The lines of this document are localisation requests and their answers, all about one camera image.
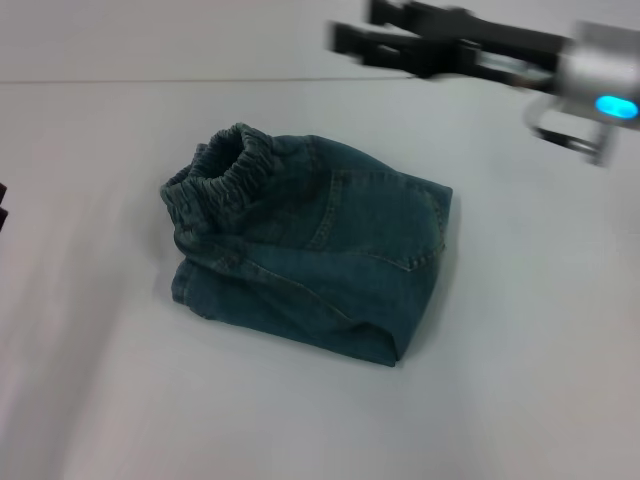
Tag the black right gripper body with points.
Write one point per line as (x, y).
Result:
(515, 52)

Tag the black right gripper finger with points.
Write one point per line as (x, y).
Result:
(425, 15)
(390, 47)

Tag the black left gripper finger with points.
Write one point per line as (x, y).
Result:
(3, 220)
(3, 191)

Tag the blue denim shorts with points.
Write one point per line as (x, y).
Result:
(325, 260)

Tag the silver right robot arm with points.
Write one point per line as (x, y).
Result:
(595, 70)

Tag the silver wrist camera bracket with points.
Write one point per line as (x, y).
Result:
(597, 145)

